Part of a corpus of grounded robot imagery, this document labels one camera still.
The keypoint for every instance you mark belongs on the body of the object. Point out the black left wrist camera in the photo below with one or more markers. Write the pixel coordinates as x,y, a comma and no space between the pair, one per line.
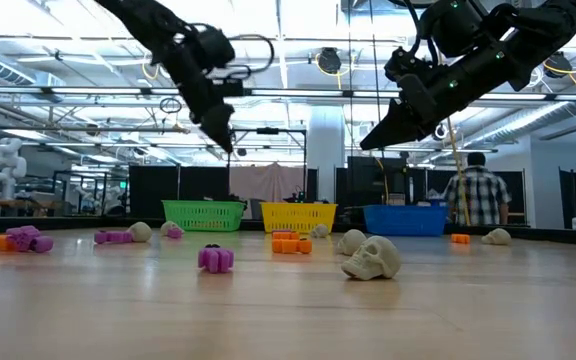
233,87

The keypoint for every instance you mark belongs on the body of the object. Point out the beige cloth curtain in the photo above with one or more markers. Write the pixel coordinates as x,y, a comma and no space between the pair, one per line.
266,182

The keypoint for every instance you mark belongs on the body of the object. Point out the blue plastic basket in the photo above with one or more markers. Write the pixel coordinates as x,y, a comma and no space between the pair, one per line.
405,222

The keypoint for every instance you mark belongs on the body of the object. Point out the person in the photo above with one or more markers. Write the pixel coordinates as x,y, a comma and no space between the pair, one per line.
483,195

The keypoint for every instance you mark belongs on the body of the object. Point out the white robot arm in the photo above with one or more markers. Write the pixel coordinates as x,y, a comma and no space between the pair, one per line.
5,167

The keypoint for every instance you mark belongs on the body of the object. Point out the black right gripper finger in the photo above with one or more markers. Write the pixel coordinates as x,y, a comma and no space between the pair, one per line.
408,120
375,148

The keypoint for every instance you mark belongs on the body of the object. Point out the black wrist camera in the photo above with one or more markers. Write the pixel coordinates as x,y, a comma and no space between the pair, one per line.
233,87
405,65

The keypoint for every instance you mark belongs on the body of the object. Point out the yellow plastic basket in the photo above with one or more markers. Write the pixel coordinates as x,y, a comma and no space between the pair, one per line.
295,216

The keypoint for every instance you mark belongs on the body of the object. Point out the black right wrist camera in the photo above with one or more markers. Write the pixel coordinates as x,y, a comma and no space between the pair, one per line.
405,65

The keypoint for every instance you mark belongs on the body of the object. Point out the white square pillar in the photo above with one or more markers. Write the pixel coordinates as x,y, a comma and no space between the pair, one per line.
325,150

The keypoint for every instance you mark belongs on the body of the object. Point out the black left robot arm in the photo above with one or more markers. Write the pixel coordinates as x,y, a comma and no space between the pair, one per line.
148,25

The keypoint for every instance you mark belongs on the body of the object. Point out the green plastic basket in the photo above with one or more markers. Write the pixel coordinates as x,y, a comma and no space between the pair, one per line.
203,217

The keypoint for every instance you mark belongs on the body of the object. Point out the black metal frame stand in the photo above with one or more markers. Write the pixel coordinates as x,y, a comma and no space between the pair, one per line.
268,131

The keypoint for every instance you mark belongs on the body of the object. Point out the small purple white toy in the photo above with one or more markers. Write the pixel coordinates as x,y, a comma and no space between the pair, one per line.
168,226

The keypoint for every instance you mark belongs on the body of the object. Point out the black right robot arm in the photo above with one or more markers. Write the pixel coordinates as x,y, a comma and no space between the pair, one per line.
558,25

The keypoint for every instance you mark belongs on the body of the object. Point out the long ceiling light rail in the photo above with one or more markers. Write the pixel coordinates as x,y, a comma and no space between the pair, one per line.
293,93

